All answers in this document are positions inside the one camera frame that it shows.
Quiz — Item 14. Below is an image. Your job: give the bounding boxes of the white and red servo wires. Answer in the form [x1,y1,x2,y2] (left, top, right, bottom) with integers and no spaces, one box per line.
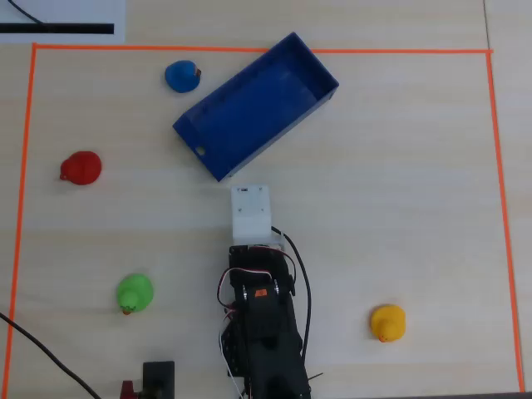
[215,268,276,399]

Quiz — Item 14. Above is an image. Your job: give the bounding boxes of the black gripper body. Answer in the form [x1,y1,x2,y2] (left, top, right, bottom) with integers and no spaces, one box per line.
[228,244,297,297]

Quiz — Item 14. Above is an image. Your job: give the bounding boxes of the white paper sheet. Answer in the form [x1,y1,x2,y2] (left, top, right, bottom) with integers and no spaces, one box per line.
[0,0,126,45]

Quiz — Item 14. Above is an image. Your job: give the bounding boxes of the thin black cable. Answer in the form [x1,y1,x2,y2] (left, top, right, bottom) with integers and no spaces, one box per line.
[7,0,47,27]

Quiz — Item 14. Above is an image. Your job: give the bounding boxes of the thick black cable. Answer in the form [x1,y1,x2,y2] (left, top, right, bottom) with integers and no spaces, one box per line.
[0,312,103,399]

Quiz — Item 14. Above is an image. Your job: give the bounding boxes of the yellow rubber duck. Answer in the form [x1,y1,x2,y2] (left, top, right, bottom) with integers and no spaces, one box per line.
[370,303,407,344]

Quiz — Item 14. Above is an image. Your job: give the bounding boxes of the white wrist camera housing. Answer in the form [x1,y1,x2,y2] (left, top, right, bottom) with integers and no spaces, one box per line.
[230,185,288,250]

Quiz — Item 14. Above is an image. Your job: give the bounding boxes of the blue rubber duck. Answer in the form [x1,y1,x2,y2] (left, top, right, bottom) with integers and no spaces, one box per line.
[164,60,203,94]

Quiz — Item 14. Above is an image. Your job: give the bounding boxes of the red rubber duck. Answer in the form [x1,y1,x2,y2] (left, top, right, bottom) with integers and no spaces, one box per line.
[59,150,103,186]

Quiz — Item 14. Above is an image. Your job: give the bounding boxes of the blue plastic box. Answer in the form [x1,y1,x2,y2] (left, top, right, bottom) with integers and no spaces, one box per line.
[172,32,340,183]

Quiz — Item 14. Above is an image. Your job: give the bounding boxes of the black camera cable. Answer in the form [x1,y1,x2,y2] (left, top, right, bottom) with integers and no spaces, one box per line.
[269,225,313,362]

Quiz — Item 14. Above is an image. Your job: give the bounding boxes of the green rubber duck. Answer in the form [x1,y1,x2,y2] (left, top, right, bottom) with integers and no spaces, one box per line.
[116,273,155,316]

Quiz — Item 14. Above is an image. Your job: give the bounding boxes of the black table clamp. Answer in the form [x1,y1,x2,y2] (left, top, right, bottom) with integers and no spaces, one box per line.
[142,361,176,399]

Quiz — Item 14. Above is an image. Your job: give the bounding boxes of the long orange tape line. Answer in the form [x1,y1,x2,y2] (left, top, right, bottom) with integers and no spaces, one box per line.
[32,42,495,55]

